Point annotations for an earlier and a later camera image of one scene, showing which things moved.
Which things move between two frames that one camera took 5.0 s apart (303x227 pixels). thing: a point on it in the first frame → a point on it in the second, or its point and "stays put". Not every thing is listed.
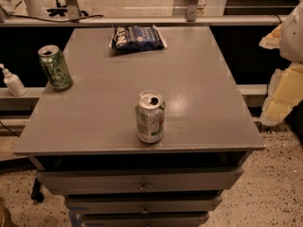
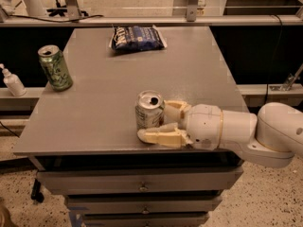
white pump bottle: (13, 82) stays put
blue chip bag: (136, 39) stays put
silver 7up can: (150, 114) stays put
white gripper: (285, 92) → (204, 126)
